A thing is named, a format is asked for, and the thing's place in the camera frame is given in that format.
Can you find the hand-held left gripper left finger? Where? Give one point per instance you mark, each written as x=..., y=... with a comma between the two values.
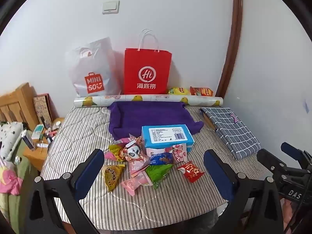
x=90, y=170

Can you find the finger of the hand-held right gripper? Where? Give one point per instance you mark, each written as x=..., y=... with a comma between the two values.
x=268, y=159
x=291, y=150

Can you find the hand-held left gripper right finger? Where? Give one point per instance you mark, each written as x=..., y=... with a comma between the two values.
x=217, y=173

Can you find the yellow triangular snack packet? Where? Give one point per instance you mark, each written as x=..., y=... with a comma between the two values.
x=111, y=175

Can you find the red snack packet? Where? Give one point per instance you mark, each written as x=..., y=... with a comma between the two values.
x=191, y=171

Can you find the yellow pink snack packet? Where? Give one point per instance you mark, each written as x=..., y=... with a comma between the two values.
x=114, y=152

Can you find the strawberry print snack packet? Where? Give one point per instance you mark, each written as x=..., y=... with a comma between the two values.
x=179, y=153

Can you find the small pale pink snack packet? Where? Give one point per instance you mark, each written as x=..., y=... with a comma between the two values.
x=132, y=184

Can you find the panda print snack packet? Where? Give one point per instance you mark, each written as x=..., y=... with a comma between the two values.
x=134, y=152

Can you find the pink white snack packet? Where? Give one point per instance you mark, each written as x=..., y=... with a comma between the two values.
x=134, y=137

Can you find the blue cookie packet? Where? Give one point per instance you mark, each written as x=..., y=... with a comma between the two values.
x=162, y=159

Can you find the green snack packet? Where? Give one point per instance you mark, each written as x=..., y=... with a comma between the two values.
x=158, y=173

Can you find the purple towel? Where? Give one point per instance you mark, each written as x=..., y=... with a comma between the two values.
x=146, y=114

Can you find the grey checked folded cloth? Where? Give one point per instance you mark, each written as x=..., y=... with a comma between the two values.
x=231, y=131

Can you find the white tube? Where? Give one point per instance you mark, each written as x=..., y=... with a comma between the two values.
x=43, y=145

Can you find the wooden nightstand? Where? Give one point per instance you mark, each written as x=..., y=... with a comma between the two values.
x=37, y=154

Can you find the small white bottle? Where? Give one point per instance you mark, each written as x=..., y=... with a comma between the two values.
x=56, y=124

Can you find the light blue box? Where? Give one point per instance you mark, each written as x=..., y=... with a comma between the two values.
x=165, y=136

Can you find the teal white small box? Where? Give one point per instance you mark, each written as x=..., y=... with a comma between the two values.
x=40, y=131

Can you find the dark blue slim box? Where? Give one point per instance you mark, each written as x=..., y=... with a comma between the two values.
x=28, y=141

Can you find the pink cloth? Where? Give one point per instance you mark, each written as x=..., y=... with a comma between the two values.
x=9, y=179

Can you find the orange chips bag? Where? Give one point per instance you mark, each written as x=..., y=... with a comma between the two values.
x=201, y=91

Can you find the green blanket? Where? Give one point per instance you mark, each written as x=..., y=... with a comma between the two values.
x=17, y=212

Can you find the white spotted pillow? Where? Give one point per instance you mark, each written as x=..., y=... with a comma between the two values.
x=9, y=136

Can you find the yellow chips bag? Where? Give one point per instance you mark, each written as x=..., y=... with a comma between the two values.
x=179, y=91

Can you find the fruit print paper roll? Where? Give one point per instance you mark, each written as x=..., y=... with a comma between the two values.
x=151, y=98

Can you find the wooden headboard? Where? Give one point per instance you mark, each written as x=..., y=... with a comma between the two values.
x=17, y=102

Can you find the white plastic shopping bag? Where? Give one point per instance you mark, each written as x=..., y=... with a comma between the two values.
x=92, y=63

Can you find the red paper bag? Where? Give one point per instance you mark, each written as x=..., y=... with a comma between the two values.
x=146, y=73

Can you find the brown wooden door frame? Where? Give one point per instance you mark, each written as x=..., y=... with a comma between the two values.
x=235, y=41

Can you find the white light switch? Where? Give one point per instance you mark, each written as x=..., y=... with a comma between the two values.
x=111, y=7

